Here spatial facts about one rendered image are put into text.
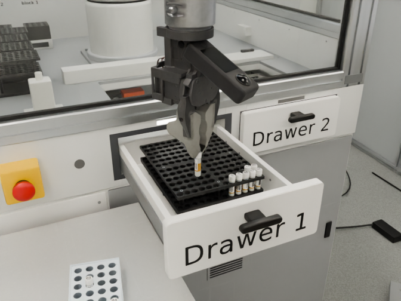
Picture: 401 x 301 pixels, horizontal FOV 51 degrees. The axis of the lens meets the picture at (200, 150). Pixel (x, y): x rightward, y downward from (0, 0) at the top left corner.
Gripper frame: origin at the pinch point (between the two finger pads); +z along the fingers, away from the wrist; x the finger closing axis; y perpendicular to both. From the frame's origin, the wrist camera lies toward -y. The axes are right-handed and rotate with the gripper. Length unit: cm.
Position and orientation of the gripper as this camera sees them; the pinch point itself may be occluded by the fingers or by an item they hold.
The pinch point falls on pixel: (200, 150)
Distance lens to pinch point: 71.0
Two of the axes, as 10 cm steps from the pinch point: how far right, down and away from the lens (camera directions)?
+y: -8.0, -2.8, 5.3
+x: -6.0, 3.7, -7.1
